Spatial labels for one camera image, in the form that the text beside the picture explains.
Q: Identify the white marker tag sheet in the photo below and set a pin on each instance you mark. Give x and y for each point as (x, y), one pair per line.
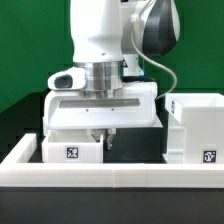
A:
(158, 123)

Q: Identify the white drawer cabinet box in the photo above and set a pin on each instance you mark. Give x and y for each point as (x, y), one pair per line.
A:
(195, 128)

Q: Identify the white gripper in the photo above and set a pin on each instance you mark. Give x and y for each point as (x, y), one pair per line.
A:
(66, 107)

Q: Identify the white front drawer tray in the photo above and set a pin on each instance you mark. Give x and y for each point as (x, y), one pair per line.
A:
(71, 146)

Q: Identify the white drawer tray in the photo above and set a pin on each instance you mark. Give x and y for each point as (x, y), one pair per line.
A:
(45, 128)
(71, 146)

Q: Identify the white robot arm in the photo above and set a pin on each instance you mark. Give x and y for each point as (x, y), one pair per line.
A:
(100, 92)

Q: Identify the white fence frame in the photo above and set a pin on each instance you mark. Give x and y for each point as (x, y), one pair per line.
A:
(17, 171)

